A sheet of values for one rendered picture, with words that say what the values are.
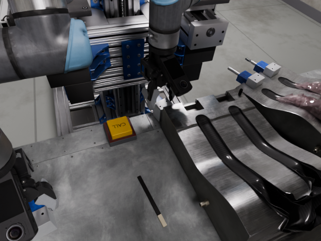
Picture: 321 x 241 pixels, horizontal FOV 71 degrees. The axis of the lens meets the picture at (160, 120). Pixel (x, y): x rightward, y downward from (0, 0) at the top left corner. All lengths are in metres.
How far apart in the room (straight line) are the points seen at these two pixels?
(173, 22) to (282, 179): 0.40
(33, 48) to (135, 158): 0.39
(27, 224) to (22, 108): 1.72
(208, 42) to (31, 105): 1.56
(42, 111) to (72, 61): 1.64
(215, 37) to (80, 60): 0.61
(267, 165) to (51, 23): 0.50
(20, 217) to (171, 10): 0.46
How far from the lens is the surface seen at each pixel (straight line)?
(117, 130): 0.65
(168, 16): 0.53
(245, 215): 0.47
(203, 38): 0.87
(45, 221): 0.55
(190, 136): 0.59
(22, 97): 2.18
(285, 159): 0.61
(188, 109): 0.68
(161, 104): 0.70
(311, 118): 0.77
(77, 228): 0.59
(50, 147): 0.71
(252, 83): 0.84
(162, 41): 0.56
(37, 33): 0.37
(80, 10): 0.79
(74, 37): 0.37
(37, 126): 1.90
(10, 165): 0.40
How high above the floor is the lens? 1.35
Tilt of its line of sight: 49 degrees down
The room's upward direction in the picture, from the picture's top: 6 degrees clockwise
